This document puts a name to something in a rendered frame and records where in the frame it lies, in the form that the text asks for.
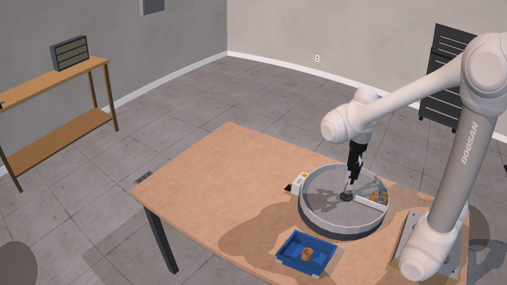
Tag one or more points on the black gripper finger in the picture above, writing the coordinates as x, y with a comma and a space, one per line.
356, 167
349, 164

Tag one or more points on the bronze bushing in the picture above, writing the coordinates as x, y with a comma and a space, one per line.
385, 196
373, 196
308, 251

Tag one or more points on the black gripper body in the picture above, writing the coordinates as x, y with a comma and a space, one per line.
358, 149

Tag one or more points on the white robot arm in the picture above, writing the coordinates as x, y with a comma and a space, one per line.
481, 72

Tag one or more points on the blue square tray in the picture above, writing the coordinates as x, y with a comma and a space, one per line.
290, 253

